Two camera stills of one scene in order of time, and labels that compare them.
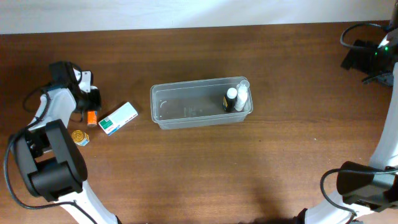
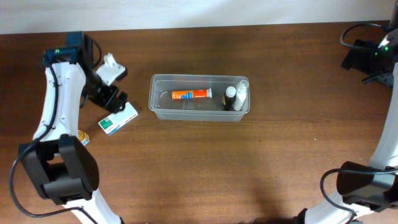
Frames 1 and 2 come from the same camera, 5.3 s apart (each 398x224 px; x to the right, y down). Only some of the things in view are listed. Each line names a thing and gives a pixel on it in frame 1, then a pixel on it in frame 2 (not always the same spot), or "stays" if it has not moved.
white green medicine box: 122,115 stays
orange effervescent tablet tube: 92,118 -> 190,94
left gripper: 92,101 -> 115,100
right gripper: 374,73 stays
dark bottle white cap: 229,100 stays
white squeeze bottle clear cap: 242,89 stays
